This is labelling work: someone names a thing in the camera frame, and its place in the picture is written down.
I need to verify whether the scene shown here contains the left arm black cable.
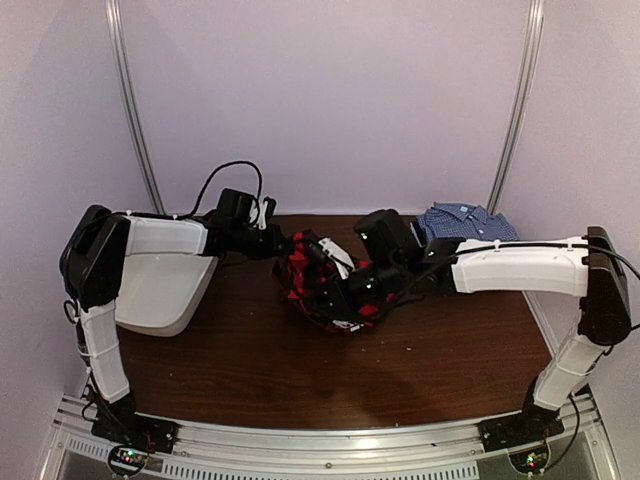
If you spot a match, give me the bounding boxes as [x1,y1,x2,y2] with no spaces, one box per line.
[174,159,265,221]

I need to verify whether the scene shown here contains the right aluminium corner post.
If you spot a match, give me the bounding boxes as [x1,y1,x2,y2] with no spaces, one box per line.
[487,0,545,214]

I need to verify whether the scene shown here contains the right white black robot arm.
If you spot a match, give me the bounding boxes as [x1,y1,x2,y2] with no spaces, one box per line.
[305,209,635,451]

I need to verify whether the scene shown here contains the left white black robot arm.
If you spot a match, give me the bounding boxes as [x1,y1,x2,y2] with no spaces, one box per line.
[59,188,283,444]

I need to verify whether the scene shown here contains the right circuit board with leds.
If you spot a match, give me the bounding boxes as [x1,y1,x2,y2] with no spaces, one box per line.
[509,447,550,475]

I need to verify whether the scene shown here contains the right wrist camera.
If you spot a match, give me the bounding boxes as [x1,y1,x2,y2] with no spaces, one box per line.
[308,237,356,280]

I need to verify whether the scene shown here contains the blue checked folded shirt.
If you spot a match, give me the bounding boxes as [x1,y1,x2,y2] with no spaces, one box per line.
[416,202,519,241]

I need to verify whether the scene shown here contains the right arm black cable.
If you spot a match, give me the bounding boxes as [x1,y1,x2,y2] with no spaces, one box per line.
[389,242,640,311]

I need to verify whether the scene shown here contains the aluminium corner post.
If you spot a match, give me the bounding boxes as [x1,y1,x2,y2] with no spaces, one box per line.
[487,0,545,214]
[105,0,166,214]

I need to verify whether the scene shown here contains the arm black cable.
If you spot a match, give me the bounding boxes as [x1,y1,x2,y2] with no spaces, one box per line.
[174,159,265,221]
[389,242,640,311]

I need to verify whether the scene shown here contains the white plastic bin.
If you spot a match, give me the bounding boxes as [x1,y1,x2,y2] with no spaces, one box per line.
[115,254,219,337]

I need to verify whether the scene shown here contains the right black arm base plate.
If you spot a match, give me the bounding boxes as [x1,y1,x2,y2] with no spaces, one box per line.
[478,413,565,452]

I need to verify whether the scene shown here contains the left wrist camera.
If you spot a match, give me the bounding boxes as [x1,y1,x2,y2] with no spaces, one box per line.
[249,197,277,230]

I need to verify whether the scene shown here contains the aluminium front frame rail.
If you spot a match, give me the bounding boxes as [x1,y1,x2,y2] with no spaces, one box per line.
[39,394,621,480]

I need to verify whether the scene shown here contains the red black plaid shirt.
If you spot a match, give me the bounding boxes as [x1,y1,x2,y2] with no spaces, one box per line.
[271,229,401,334]

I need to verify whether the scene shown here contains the circuit board with leds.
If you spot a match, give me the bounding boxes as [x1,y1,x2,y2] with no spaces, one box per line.
[107,445,149,476]
[509,447,550,475]

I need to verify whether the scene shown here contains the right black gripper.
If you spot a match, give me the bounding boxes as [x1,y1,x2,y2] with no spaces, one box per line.
[304,257,406,322]

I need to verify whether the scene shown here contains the left aluminium corner post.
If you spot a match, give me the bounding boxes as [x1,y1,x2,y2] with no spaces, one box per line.
[105,0,166,214]

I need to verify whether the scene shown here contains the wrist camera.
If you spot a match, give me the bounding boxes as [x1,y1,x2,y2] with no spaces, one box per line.
[308,237,356,280]
[249,197,277,230]

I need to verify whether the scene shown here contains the left circuit board with leds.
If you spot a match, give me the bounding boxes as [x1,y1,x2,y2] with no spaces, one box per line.
[107,445,149,476]

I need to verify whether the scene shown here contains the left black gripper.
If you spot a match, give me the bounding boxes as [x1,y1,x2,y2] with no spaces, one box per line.
[231,224,293,262]

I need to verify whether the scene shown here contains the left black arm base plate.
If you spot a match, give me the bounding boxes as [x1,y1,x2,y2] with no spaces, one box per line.
[91,416,179,454]

